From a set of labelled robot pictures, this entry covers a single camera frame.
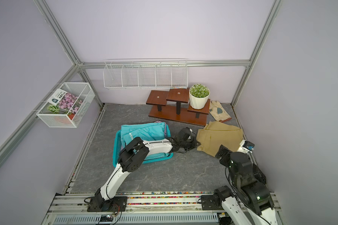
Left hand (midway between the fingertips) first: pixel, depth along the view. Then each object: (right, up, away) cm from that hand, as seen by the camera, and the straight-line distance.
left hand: (202, 145), depth 91 cm
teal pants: (-36, +9, -3) cm, 37 cm away
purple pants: (-29, +16, +2) cm, 33 cm away
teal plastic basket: (-54, +1, -5) cm, 54 cm away
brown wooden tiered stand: (-18, +27, +13) cm, 35 cm away
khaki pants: (+12, +7, +8) cm, 16 cm away
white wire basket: (-76, +23, -19) cm, 81 cm away
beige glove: (+17, +23, +23) cm, 37 cm away
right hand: (+8, +3, -24) cm, 26 cm away
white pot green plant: (-3, +33, -4) cm, 33 cm away
